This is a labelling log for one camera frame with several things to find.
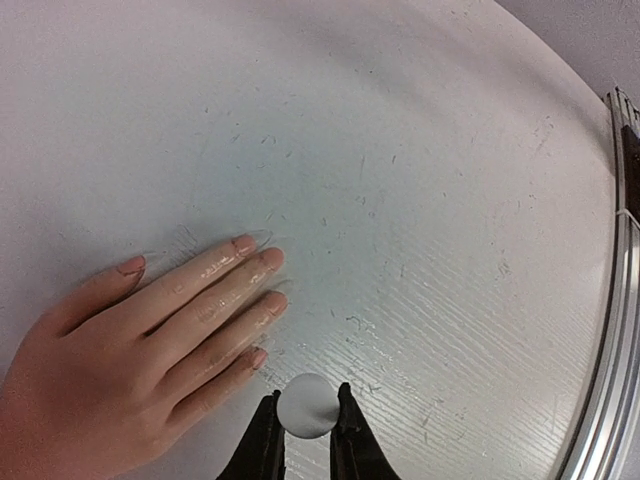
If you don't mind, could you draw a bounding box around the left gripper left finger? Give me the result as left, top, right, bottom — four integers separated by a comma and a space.
217, 390, 286, 480

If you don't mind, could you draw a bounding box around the white nail polish cap brush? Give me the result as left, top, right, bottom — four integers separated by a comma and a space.
276, 373, 340, 440

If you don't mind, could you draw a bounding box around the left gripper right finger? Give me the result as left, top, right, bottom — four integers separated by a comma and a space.
330, 382, 400, 480

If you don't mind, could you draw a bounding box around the aluminium front rail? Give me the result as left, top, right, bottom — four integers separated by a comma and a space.
557, 88, 639, 479

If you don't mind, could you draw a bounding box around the mannequin hand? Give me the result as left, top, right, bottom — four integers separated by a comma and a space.
1, 234, 288, 479

